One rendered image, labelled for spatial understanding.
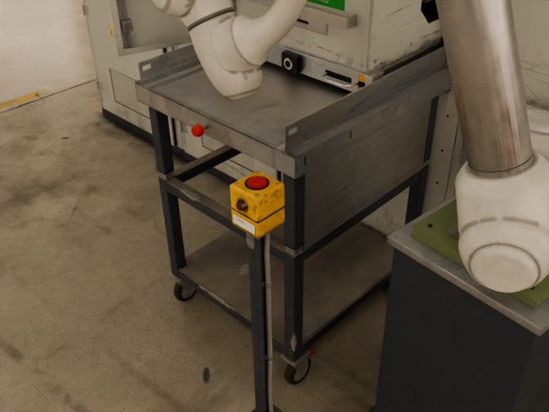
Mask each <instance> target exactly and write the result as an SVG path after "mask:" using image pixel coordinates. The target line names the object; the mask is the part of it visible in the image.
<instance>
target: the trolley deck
mask: <svg viewBox="0 0 549 412"><path fill-rule="evenodd" d="M261 70H262V81H261V86H260V87H259V88H258V91H257V92H256V93H254V94H252V95H250V96H246V97H243V98H239V99H236V100H231V99H229V98H227V97H225V96H222V95H221V94H220V93H219V92H218V91H217V90H216V89H215V87H214V86H213V85H212V83H211V81H210V80H209V78H208V76H207V75H206V73H205V71H204V69H200V70H198V71H195V72H193V73H191V74H187V75H185V76H182V77H180V78H177V79H174V80H172V81H170V82H167V83H164V84H162V85H159V86H157V87H153V88H151V89H147V88H145V87H142V86H141V80H137V81H135V87H136V97H137V101H139V102H141V103H143V104H145V105H147V106H149V107H151V108H153V109H155V110H157V111H159V112H161V113H163V114H165V115H167V116H169V117H171V118H173V119H175V120H177V121H179V122H181V123H183V124H185V125H187V126H189V127H191V128H192V127H193V126H194V125H195V124H200V125H202V126H204V125H206V124H207V125H208V128H206V129H204V134H205V135H207V136H209V137H211V138H213V139H215V140H217V141H219V142H221V143H224V144H226V145H228V146H230V147H232V148H234V149H236V150H238V151H240V152H242V153H244V154H246V155H248V156H250V157H252V158H254V159H256V160H258V161H260V162H262V163H264V164H266V165H268V166H270V167H272V168H274V169H276V170H278V171H280V172H282V173H284V174H286V175H288V176H290V177H292V178H294V179H297V178H299V177H300V176H302V175H304V174H305V173H307V172H309V171H310V170H312V169H314V168H316V167H318V166H319V165H320V164H322V163H324V162H326V161H328V160H329V159H331V158H333V157H334V156H336V155H338V154H340V153H341V152H343V151H344V150H347V149H348V148H350V147H352V146H353V145H355V144H357V143H358V142H360V141H362V140H363V139H365V138H367V137H369V136H371V135H372V134H374V133H375V132H377V131H379V130H381V129H382V128H384V127H385V126H387V125H389V124H391V123H393V122H394V121H396V120H397V119H400V118H401V117H403V116H405V115H406V114H408V113H410V112H411V111H413V110H415V109H416V108H418V107H419V106H421V105H424V104H425V103H427V102H428V101H430V100H432V99H434V98H435V97H437V96H438V95H440V94H442V93H444V92H446V91H448V90H449V89H450V88H451V82H452V81H451V77H450V73H449V69H442V70H441V71H439V72H438V73H436V74H433V75H431V76H430V77H429V78H426V79H424V80H422V81H421V82H420V83H417V84H415V85H413V86H411V87H410V88H408V89H406V90H404V91H402V92H401V93H399V94H397V95H395V96H393V97H392V98H390V99H388V100H386V101H384V102H382V103H381V104H379V105H376V106H375V107H373V108H372V109H370V110H367V111H366V112H364V113H362V114H360V115H358V116H357V117H355V118H353V119H351V120H349V121H347V122H346V123H344V124H342V125H340V126H338V127H337V128H334V129H333V130H331V131H329V132H327V133H325V134H323V135H322V136H320V137H318V138H316V139H314V140H313V141H311V142H309V143H307V144H305V145H303V146H302V147H300V148H298V149H296V150H294V151H293V152H291V153H289V154H285V153H283V152H281V151H279V150H276V149H275V147H276V146H278V145H280V144H282V143H284V127H285V126H287V125H289V124H290V123H293V122H295V121H297V120H298V119H301V118H303V117H305V116H307V115H308V114H311V113H313V112H315V111H316V110H319V109H320V108H322V107H324V106H326V105H328V104H330V103H332V102H334V101H336V100H338V99H340V98H342V97H344V96H346V95H348V94H350V93H352V92H351V91H348V90H346V89H343V88H341V87H337V86H334V85H332V84H330V83H326V82H323V81H321V80H318V79H316V78H312V77H310V76H307V75H304V74H301V73H299V74H295V73H293V72H290V71H287V70H285V69H282V66H279V65H276V64H273V63H270V62H269V61H265V62H264V63H263V64H262V65H261Z"/></svg>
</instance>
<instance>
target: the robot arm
mask: <svg viewBox="0 0 549 412"><path fill-rule="evenodd" d="M152 2H153V4H154V6H155V7H156V8H157V9H158V10H159V11H161V12H162V13H164V14H167V15H170V16H175V17H177V16H178V17H179V18H180V19H181V20H182V21H183V23H184V24H185V26H186V28H187V29H188V30H189V33H190V37H191V39H192V42H193V46H194V49H195V52H196V54H197V57H198V58H199V61H200V63H201V65H202V67H203V69H204V71H205V73H206V75H207V76H208V78H209V80H210V81H211V83H212V85H213V86H214V87H215V89H216V90H217V91H218V92H219V93H220V94H221V95H222V96H225V97H227V98H229V99H231V100H236V99H239V98H243V97H246V96H250V95H252V94H254V93H256V92H257V91H258V88H259V87H260V86H261V81H262V70H261V65H262V64H263V63H264V62H265V61H266V59H267V56H268V51H269V50H270V49H271V48H272V47H273V46H274V45H275V44H276V43H278V42H279V41H280V40H281V39H282V38H284V37H285V36H286V34H287V33H288V32H289V31H290V30H291V28H292V27H293V26H294V25H295V23H296V22H297V19H298V17H299V16H300V14H301V12H302V10H303V8H304V6H305V4H306V2H307V0H274V3H273V5H272V6H271V8H270V9H269V10H268V12H267V13H265V14H264V15H263V16H262V17H259V18H257V19H253V18H252V17H250V16H247V15H240V16H237V15H236V13H235V11H234V7H233V4H232V1H231V0H152ZM435 2H436V6H437V11H438V15H439V19H440V28H441V32H442V36H443V40H444V48H445V52H446V56H447V61H448V65H449V73H450V77H451V81H452V85H453V93H454V97H455V101H456V106H457V113H458V117H459V122H460V126H461V130H462V138H463V142H464V146H465V151H466V158H467V161H466V162H465V163H464V165H463V166H462V167H461V169H460V171H459V172H458V174H457V176H456V178H455V191H456V199H457V222H456V223H454V224H452V225H451V226H450V227H449V231H448V234H449V236H450V237H452V238H454V239H457V240H459V241H458V251H459V253H460V256H461V259H462V262H463V264H464V266H465V268H466V269H467V271H468V272H469V274H470V275H471V277H472V278H473V279H474V280H475V281H476V282H478V283H479V284H481V285H483V286H484V287H487V288H489V289H492V290H494V291H498V292H502V293H514V292H518V291H521V290H524V289H531V288H532V287H534V286H535V285H537V284H538V283H540V282H541V281H542V280H543V279H544V278H545V277H546V276H547V275H548V274H549V112H547V111H545V110H535V109H527V107H526V101H525V95H524V84H523V79H522V73H521V67H520V56H519V51H518V45H517V39H516V28H515V22H514V16H513V10H512V5H511V0H435Z"/></svg>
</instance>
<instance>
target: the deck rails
mask: <svg viewBox="0 0 549 412"><path fill-rule="evenodd" d="M445 55H446V52H445V48H444V46H443V47H441V48H439V49H437V50H435V51H433V52H431V53H429V54H427V55H425V56H423V57H421V58H419V59H417V60H415V61H413V62H411V63H409V64H407V65H405V66H403V67H401V68H399V69H397V70H395V71H393V72H391V73H390V74H388V75H386V76H384V77H382V78H380V79H378V80H376V81H374V82H372V83H370V84H368V85H366V86H364V87H362V88H360V89H358V90H356V91H354V92H352V93H350V94H348V95H346V96H344V97H342V98H340V99H338V100H336V101H334V102H332V103H330V104H328V105H326V106H324V107H322V108H320V109H319V110H316V111H315V112H313V113H311V114H308V115H307V116H305V117H303V118H301V119H298V120H297V121H295V122H293V123H290V124H289V125H287V126H285V127H284V143H282V144H280V145H278V146H276V147H275V149H276V150H279V151H281V152H283V153H285V154H289V153H291V152H293V151H294V150H296V149H298V148H300V147H302V146H303V145H305V144H307V143H309V142H311V141H313V140H314V139H316V138H318V137H320V136H322V135H323V134H325V133H327V132H329V131H331V130H333V129H334V128H337V127H338V126H340V125H342V124H344V123H346V122H347V121H349V120H351V119H353V118H355V117H357V116H358V115H360V114H362V113H364V112H366V111H367V110H370V109H372V108H373V107H375V106H376V105H379V104H381V103H382V102H384V101H386V100H388V99H390V98H392V97H393V96H395V95H397V94H399V93H401V92H402V91H404V90H406V89H408V88H410V87H411V86H413V85H415V84H417V83H420V82H421V81H422V80H424V79H426V78H429V77H430V76H431V75H433V74H436V73H438V72H439V71H441V70H442V69H445V67H444V61H445ZM148 64H150V68H149V69H145V70H143V68H142V66H144V65H148ZM138 67H139V73H140V78H141V86H142V87H145V88H147V89H151V88H153V87H157V86H159V85H162V84H164V83H167V82H170V81H172V80H174V79H177V78H180V77H182V76H185V75H187V74H191V73H193V72H195V71H198V70H200V69H203V67H202V65H201V63H200V61H199V58H198V57H197V54H196V52H195V49H194V46H193V43H192V44H190V45H187V46H184V47H181V48H178V49H176V50H173V51H169V52H167V53H164V54H162V55H159V56H155V57H152V58H150V59H148V60H143V61H141V62H138ZM295 127H297V130H296V131H295V132H294V133H292V134H290V135H288V131H289V130H291V129H293V128H295Z"/></svg>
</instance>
